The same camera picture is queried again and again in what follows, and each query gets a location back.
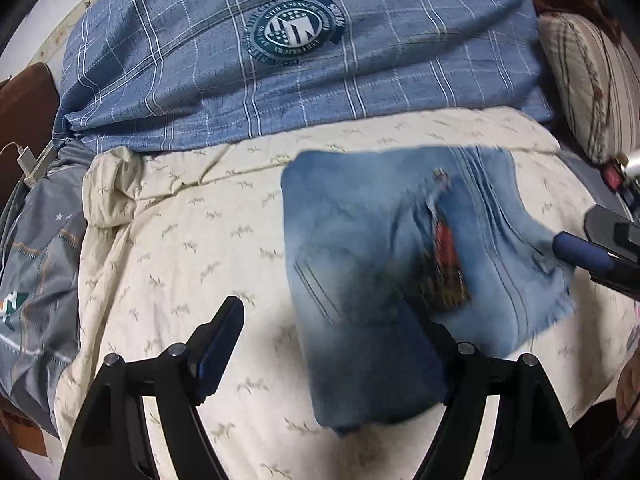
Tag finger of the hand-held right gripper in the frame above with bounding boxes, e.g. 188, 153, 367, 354
583, 204, 640, 263
551, 231, 640, 302

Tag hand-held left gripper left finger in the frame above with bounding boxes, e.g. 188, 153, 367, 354
59, 296, 246, 480

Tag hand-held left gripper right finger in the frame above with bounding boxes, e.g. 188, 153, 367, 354
415, 321, 583, 480

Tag blue denim pants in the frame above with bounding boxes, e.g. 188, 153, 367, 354
281, 145, 575, 438

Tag red patterned pants tag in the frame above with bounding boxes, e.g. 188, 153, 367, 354
422, 167, 472, 311

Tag small red object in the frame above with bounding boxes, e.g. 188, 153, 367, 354
600, 162, 626, 193

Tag silver metal object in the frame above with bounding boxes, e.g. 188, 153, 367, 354
616, 152, 640, 181

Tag pink patterned clothing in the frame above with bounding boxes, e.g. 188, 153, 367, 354
615, 302, 640, 418

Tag cream bird-print blanket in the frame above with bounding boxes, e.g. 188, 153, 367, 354
52, 107, 640, 480

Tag striped beige pillow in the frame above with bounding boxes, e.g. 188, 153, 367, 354
537, 10, 640, 167

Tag grey-blue star-print quilt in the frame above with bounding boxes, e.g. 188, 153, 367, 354
0, 137, 96, 436

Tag brown box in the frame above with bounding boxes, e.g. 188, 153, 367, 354
0, 407, 47, 458

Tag blue plaid quilt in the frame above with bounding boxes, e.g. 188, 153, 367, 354
52, 0, 557, 155

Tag white charger with cable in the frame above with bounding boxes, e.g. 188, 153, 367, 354
0, 142, 56, 188

